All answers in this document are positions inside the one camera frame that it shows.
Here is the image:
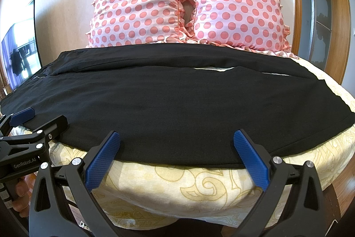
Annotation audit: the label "black pants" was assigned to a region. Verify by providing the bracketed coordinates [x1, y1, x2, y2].
[1, 43, 354, 168]

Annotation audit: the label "left human hand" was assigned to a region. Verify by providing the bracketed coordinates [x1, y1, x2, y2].
[13, 173, 37, 218]

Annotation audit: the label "black television screen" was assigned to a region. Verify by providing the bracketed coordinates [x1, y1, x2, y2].
[1, 0, 42, 90]

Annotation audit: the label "left polka dot pillow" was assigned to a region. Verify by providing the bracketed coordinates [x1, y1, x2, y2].
[86, 0, 187, 48]

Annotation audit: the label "polka dot pillow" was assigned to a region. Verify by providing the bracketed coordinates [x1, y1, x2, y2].
[181, 0, 294, 57]
[86, 0, 187, 48]

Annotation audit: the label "right polka dot pillow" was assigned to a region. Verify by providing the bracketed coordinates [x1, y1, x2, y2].
[181, 0, 294, 57]

